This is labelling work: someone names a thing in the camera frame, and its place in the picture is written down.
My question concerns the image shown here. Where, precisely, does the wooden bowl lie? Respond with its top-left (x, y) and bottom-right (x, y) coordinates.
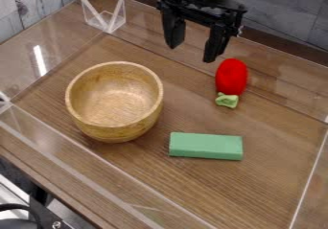
top-left (66, 61), bottom-right (165, 143)

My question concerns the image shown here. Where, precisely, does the green rectangular block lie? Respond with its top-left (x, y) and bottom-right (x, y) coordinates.
top-left (169, 132), bottom-right (244, 161)

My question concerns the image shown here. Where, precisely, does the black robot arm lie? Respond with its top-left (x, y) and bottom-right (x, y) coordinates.
top-left (157, 0), bottom-right (248, 63)

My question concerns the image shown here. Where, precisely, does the black cable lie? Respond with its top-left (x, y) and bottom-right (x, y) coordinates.
top-left (0, 203), bottom-right (45, 229)

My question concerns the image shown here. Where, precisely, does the clear acrylic tray enclosure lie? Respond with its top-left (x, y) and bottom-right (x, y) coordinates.
top-left (0, 0), bottom-right (328, 229)

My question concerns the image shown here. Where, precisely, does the black metal bracket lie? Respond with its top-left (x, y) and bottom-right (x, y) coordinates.
top-left (29, 196), bottom-right (74, 229)

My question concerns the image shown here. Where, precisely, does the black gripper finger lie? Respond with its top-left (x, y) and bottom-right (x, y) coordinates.
top-left (163, 9), bottom-right (187, 49)
top-left (204, 23), bottom-right (231, 63)

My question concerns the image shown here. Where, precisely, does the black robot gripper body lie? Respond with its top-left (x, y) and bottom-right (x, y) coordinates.
top-left (158, 0), bottom-right (248, 35)

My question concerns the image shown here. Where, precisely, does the red plush fruit green stem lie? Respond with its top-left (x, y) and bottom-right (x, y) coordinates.
top-left (216, 58), bottom-right (250, 108)

